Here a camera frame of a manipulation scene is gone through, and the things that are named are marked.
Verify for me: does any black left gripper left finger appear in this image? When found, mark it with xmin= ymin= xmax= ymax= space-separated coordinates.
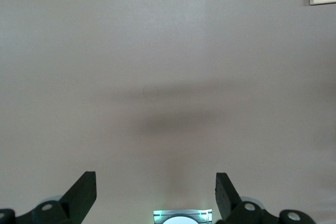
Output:
xmin=0 ymin=170 xmax=97 ymax=224

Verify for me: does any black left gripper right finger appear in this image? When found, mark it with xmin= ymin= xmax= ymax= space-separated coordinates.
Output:
xmin=215 ymin=172 xmax=314 ymax=224

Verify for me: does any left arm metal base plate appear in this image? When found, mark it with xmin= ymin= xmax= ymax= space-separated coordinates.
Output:
xmin=153 ymin=208 xmax=213 ymax=224

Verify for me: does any brown table cover sheet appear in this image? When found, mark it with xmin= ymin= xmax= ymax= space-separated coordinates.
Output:
xmin=0 ymin=0 xmax=336 ymax=224

